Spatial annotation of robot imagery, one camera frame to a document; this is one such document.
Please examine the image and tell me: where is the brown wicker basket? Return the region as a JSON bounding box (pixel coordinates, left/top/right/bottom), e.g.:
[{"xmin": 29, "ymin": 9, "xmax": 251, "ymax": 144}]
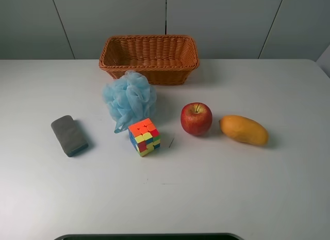
[{"xmin": 99, "ymin": 35, "xmax": 200, "ymax": 86}]

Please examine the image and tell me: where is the blue mesh bath sponge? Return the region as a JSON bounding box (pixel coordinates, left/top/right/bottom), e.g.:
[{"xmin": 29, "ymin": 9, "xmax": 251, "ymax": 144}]
[{"xmin": 102, "ymin": 70, "xmax": 157, "ymax": 134}]

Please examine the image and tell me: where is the multicoloured puzzle cube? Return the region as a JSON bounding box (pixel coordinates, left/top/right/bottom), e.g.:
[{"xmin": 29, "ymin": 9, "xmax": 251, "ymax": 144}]
[{"xmin": 128, "ymin": 118, "xmax": 161, "ymax": 157}]

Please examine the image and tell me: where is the grey board eraser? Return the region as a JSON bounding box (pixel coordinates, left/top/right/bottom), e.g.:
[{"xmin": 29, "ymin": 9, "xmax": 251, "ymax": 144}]
[{"xmin": 51, "ymin": 115, "xmax": 89, "ymax": 157}]

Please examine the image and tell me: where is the yellow mango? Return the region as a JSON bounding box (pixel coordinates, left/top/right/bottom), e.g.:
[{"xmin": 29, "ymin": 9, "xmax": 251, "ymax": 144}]
[{"xmin": 219, "ymin": 115, "xmax": 269, "ymax": 146}]

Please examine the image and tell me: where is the red apple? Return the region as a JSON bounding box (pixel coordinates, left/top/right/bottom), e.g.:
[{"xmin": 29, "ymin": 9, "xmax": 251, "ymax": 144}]
[{"xmin": 180, "ymin": 102, "xmax": 213, "ymax": 136}]

